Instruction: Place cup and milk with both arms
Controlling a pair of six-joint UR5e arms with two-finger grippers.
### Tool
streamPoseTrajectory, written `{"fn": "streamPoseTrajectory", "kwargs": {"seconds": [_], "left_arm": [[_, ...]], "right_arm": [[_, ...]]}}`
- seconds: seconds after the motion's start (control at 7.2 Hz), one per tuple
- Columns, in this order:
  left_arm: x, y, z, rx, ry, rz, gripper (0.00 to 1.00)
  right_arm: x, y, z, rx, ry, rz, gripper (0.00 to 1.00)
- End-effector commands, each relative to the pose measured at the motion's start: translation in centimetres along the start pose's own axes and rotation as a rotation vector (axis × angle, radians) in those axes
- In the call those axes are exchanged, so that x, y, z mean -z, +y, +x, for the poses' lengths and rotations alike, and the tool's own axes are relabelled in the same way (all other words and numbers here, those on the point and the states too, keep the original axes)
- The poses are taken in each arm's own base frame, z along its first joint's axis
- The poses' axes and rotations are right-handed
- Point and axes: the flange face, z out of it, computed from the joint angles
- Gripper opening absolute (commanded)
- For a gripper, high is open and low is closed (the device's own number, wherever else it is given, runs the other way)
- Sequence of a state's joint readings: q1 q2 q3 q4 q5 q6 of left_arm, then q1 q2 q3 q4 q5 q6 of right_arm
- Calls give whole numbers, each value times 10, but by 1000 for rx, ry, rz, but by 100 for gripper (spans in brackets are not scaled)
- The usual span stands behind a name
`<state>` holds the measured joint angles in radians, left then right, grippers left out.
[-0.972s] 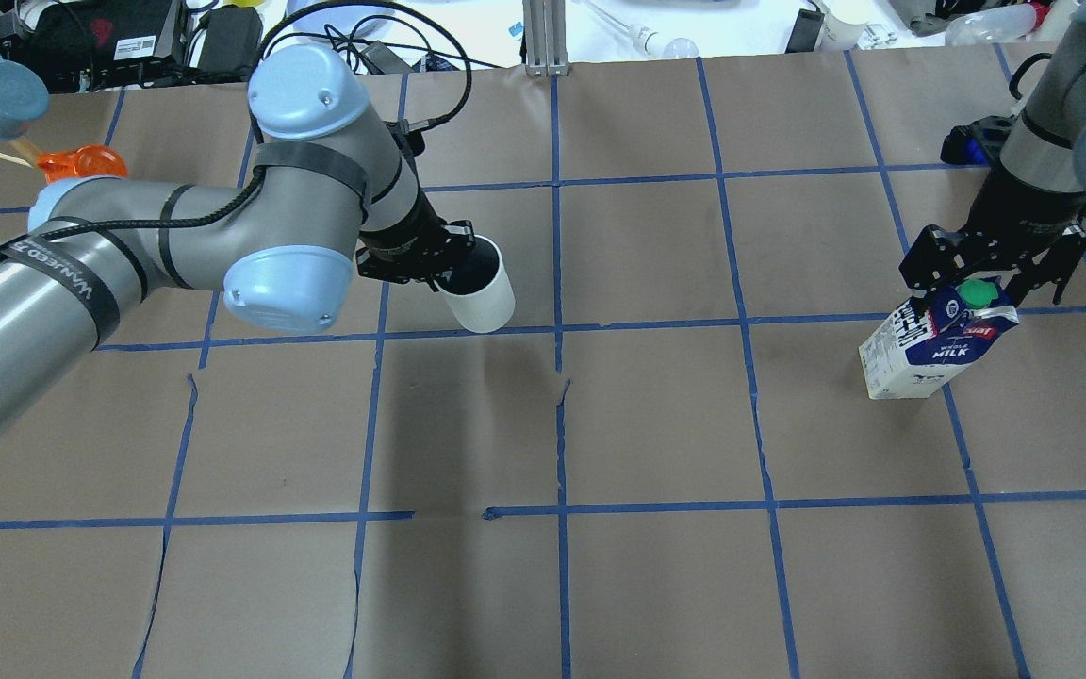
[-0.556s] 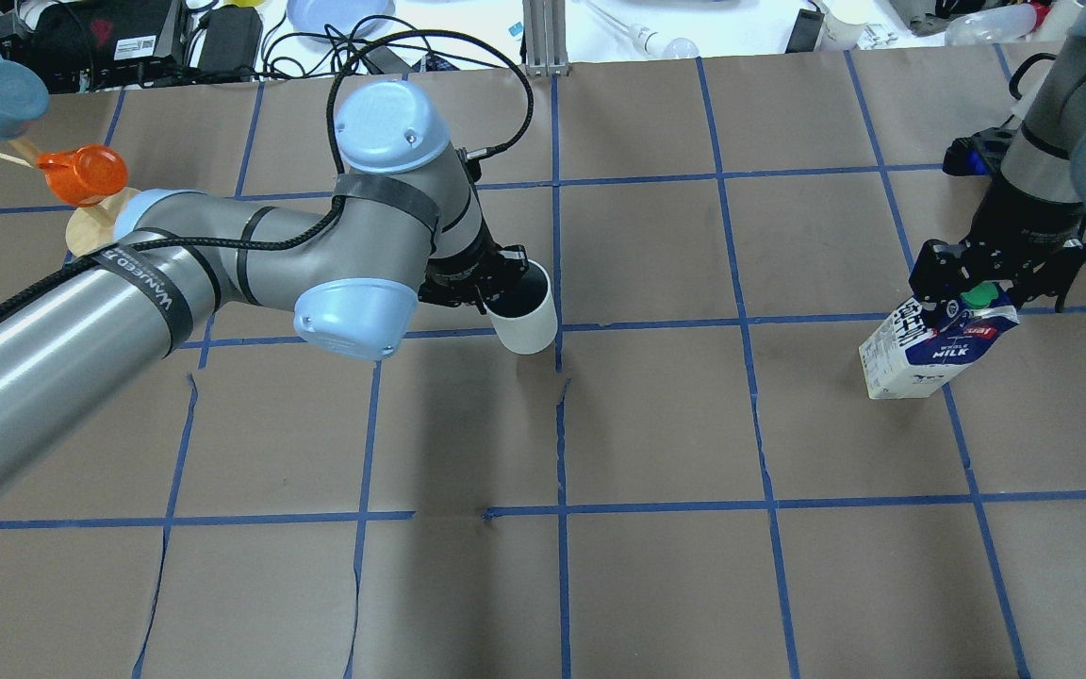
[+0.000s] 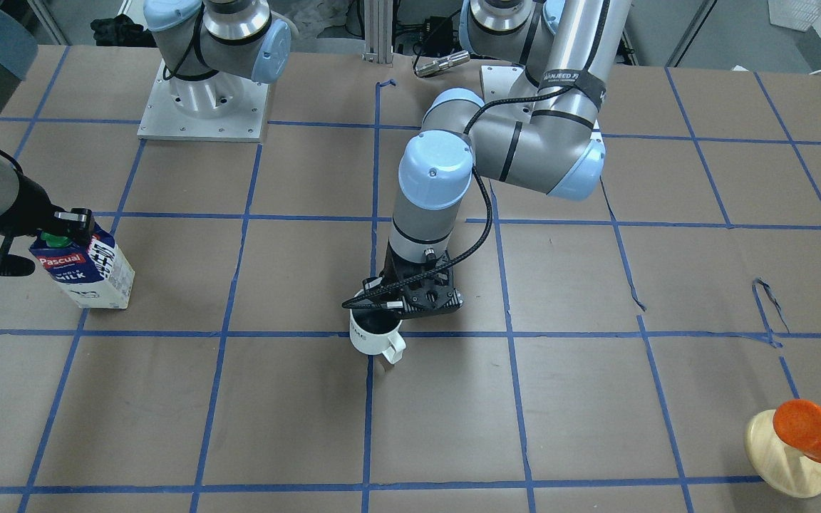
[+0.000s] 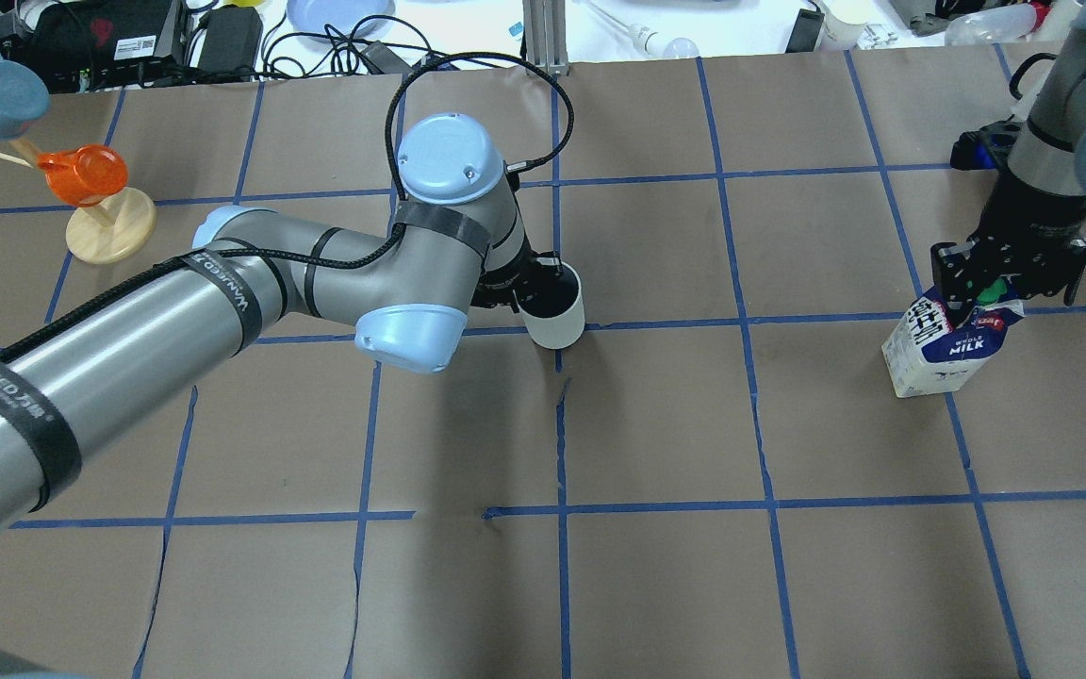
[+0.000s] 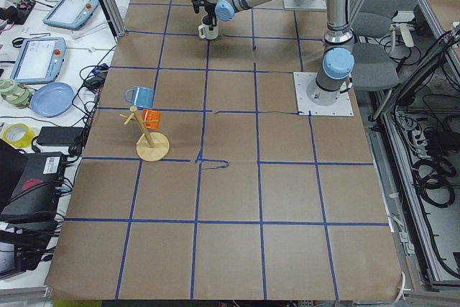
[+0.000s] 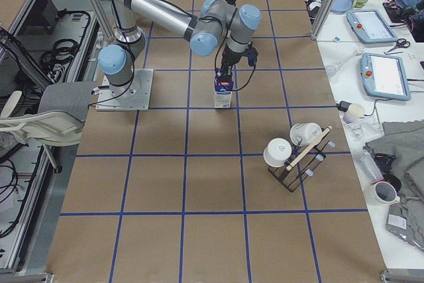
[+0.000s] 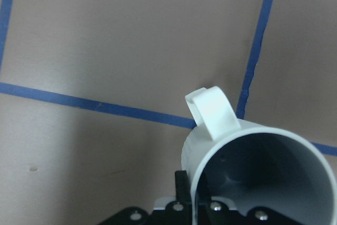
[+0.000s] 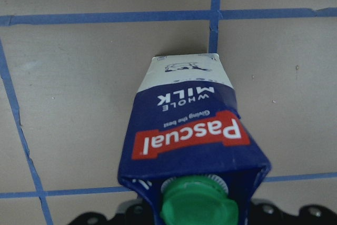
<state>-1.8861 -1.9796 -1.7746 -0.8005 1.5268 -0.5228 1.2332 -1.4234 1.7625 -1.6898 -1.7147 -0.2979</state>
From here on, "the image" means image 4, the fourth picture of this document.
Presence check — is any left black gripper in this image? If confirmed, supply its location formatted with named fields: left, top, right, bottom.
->
left=470, top=240, right=561, bottom=312

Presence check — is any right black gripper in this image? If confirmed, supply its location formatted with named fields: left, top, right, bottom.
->
left=930, top=174, right=1086, bottom=327

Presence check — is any white mug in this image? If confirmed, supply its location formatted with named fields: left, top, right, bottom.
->
left=518, top=262, right=586, bottom=351

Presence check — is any milk carton green cap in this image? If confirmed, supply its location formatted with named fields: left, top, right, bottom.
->
left=880, top=279, right=1025, bottom=397

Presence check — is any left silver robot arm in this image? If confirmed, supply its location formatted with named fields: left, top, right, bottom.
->
left=0, top=113, right=585, bottom=530

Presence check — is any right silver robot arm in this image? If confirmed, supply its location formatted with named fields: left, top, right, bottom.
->
left=930, top=4, right=1086, bottom=327

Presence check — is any orange cup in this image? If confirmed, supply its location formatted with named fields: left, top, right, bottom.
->
left=36, top=143, right=129, bottom=208

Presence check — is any white light bulb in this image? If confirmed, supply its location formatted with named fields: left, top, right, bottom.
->
left=628, top=25, right=699, bottom=59

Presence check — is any blue plate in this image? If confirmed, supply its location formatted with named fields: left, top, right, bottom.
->
left=286, top=1, right=395, bottom=43

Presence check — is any black power adapter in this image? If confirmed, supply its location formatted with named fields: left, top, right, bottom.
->
left=194, top=5, right=262, bottom=83

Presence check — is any wooden mug tree stand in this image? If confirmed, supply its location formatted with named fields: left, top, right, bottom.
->
left=0, top=137, right=156, bottom=265

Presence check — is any black electronics box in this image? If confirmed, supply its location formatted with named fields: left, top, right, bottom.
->
left=21, top=1, right=189, bottom=93

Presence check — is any black cable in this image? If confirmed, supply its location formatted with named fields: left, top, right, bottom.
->
left=260, top=13, right=576, bottom=204

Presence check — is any aluminium frame post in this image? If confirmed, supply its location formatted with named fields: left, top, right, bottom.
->
left=521, top=0, right=570, bottom=76

